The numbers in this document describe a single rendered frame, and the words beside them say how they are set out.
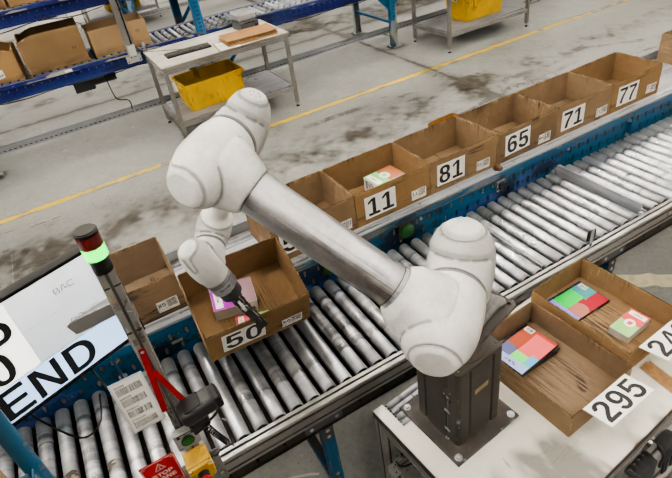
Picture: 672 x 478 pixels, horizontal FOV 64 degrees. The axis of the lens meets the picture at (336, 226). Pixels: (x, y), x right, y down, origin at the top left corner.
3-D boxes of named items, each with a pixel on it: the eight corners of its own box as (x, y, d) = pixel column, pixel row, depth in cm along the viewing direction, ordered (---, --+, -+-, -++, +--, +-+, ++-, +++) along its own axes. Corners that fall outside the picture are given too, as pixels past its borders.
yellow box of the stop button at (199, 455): (196, 491, 155) (189, 477, 151) (188, 467, 161) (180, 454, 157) (243, 464, 160) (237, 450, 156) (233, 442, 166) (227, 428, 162)
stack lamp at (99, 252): (87, 266, 116) (75, 244, 112) (83, 254, 119) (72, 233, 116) (110, 256, 117) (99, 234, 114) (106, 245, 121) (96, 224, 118)
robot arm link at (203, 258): (227, 285, 164) (234, 252, 173) (197, 255, 154) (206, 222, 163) (198, 293, 168) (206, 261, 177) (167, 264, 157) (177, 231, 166)
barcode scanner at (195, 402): (233, 415, 151) (219, 394, 145) (195, 440, 148) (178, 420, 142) (225, 399, 156) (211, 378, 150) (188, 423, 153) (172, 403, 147)
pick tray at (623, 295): (624, 375, 173) (630, 354, 167) (528, 310, 201) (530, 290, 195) (676, 332, 184) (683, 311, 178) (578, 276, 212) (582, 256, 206)
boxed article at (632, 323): (607, 333, 187) (609, 326, 185) (629, 315, 192) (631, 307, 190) (626, 345, 182) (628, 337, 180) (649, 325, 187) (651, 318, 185)
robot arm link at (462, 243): (496, 276, 143) (503, 209, 129) (486, 327, 129) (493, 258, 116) (435, 266, 148) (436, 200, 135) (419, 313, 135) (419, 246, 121)
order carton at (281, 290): (211, 363, 191) (203, 340, 178) (184, 299, 207) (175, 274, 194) (311, 317, 204) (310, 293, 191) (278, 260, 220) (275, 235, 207)
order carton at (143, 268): (84, 353, 195) (64, 320, 185) (73, 307, 217) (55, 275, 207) (188, 306, 208) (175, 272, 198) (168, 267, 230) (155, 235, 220)
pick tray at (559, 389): (568, 438, 159) (572, 418, 153) (473, 359, 186) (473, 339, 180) (628, 387, 169) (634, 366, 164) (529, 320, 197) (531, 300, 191)
